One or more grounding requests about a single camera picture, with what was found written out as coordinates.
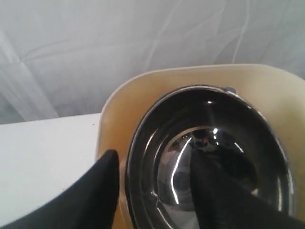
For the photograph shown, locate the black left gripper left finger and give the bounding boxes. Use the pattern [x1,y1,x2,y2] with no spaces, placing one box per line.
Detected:
[4,149,119,229]

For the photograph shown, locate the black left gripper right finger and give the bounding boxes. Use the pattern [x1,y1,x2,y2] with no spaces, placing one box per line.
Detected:
[190,151,305,229]

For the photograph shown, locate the stainless steel bowl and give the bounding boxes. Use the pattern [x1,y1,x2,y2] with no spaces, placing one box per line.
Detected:
[156,128,258,229]
[125,85,295,229]

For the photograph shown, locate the cream bin with circle mark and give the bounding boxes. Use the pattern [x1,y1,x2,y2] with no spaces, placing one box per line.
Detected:
[96,64,305,220]

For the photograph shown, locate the white backdrop curtain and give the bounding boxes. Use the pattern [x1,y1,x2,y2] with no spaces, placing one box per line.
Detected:
[0,0,305,124]

